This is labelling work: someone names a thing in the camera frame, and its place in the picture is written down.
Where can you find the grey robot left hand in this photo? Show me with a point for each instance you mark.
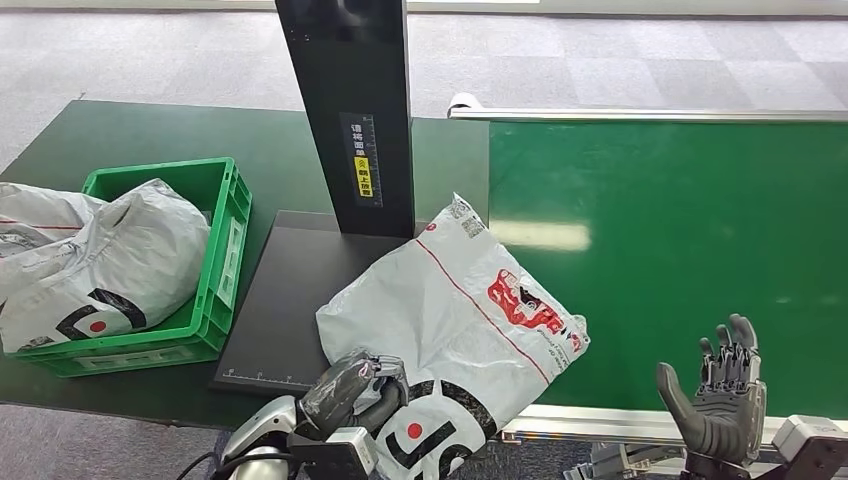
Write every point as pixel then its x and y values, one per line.
pixel 344 394

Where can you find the dark green table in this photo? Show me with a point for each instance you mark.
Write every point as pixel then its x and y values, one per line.
pixel 166 132

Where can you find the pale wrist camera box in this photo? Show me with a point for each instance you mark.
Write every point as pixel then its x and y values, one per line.
pixel 334 457
pixel 811 444

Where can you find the green conveyor belt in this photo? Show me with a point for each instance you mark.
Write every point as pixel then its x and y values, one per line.
pixel 696 199

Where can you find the white courier bag red print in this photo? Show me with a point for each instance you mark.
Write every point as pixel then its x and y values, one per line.
pixel 430 318

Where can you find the aluminium conveyor side rail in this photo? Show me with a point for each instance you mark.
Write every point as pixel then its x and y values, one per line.
pixel 629 114
pixel 596 420

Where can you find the yellow sticker on column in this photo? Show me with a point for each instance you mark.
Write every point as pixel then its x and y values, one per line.
pixel 363 177

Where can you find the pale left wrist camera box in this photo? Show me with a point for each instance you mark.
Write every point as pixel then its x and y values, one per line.
pixel 334 457

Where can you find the black scanner platform with ruler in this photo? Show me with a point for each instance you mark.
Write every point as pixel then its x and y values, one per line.
pixel 285 305

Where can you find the white courier bag black logo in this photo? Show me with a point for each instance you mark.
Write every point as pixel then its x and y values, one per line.
pixel 126 265

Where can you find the green plastic crate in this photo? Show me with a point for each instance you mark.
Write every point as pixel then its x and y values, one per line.
pixel 218 265

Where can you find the white courier bag red line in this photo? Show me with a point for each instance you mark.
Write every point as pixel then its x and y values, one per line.
pixel 33 212

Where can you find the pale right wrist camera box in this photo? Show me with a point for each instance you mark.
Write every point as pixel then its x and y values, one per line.
pixel 811 444

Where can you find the black scanner column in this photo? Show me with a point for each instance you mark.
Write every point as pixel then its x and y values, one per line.
pixel 358 79

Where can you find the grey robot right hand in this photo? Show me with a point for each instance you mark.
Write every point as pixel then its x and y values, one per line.
pixel 729 417

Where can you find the grey conveyor support bracket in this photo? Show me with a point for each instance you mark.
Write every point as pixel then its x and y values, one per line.
pixel 616 464

